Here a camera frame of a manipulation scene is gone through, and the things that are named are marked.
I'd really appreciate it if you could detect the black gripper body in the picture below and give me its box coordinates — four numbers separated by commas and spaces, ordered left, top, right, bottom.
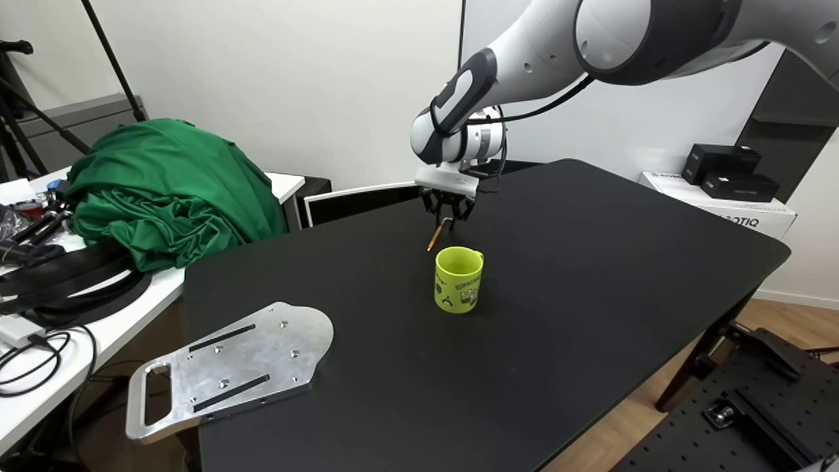
422, 191, 479, 220

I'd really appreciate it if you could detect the green mug with cartoon print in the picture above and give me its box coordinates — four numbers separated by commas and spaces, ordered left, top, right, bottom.
431, 245, 485, 317

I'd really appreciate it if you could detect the aluminium mounting plate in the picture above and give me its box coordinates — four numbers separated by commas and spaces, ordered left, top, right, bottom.
122, 300, 336, 443

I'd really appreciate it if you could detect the green cloth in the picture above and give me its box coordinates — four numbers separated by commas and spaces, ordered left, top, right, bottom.
62, 118, 290, 275

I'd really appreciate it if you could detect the black device with rounded edges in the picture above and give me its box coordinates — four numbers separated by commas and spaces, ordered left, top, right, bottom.
682, 141, 763, 186

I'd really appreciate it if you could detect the black table leg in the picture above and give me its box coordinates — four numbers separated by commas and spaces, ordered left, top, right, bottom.
653, 292, 758, 414

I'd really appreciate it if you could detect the long white cardboard box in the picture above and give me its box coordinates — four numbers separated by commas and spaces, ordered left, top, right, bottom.
640, 168, 800, 242

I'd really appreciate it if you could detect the flat black device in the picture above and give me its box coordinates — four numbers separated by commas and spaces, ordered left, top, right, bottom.
699, 170, 781, 204

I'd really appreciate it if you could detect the white side table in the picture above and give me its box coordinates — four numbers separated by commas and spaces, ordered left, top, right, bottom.
0, 168, 308, 457

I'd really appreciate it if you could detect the black optical breadboard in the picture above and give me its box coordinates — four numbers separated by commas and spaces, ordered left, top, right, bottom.
611, 325, 839, 472

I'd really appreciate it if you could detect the dark grey cabinet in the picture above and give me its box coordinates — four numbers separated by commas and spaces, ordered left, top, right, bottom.
730, 48, 839, 204

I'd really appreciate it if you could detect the black tripod pole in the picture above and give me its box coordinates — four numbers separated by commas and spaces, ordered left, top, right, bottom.
79, 0, 150, 123

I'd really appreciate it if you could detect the black panel with white frame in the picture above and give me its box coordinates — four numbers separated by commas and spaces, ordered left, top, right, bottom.
298, 181, 429, 232

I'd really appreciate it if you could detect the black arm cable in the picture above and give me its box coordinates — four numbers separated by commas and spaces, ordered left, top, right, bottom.
469, 75, 597, 178

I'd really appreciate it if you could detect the black cable pile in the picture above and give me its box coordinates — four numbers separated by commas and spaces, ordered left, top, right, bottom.
0, 242, 151, 332

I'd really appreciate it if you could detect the thin black cable loop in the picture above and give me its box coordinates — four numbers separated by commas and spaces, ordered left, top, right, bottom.
0, 322, 98, 402

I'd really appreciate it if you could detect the black camera tripod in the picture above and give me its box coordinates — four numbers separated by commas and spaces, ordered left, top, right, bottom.
0, 38, 89, 181

